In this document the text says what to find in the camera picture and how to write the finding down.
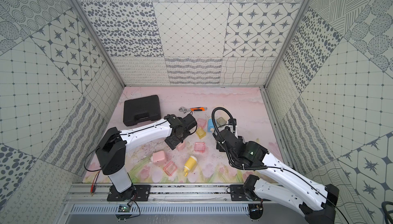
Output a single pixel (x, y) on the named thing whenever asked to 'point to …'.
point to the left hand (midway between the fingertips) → (188, 141)
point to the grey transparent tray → (221, 121)
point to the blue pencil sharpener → (210, 124)
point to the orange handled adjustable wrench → (200, 108)
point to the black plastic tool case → (140, 109)
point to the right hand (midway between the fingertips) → (226, 139)
